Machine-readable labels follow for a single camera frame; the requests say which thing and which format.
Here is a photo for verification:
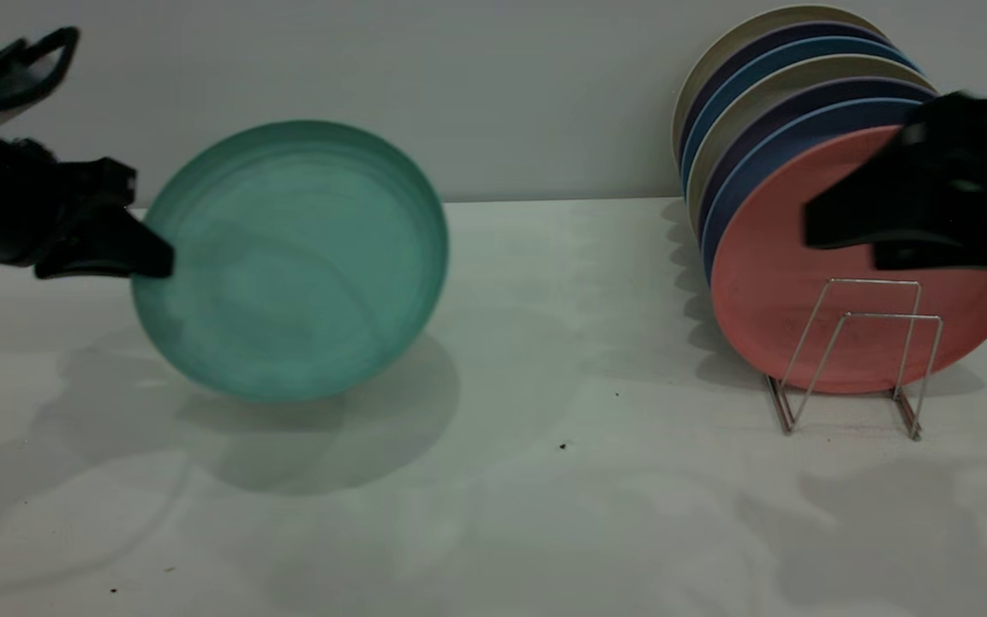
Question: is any metal wire plate rack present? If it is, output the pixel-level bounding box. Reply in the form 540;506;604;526
763;279;944;442

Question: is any pink round plate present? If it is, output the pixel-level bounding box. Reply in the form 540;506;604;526
709;127;987;396

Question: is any beige round plate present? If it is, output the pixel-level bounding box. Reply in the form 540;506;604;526
672;6;888;164
686;56;936;237

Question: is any teal blue round plate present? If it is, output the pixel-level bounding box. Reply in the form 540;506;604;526
680;37;919;198

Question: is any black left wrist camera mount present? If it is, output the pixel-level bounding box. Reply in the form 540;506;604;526
0;26;81;131

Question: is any green round plate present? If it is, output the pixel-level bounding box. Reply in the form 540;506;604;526
131;120;450;404

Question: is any navy plate with blue rim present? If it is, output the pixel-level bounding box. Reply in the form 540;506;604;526
699;99;924;285

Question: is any dark purple round plate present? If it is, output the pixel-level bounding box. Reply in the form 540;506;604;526
695;79;940;249
676;21;897;172

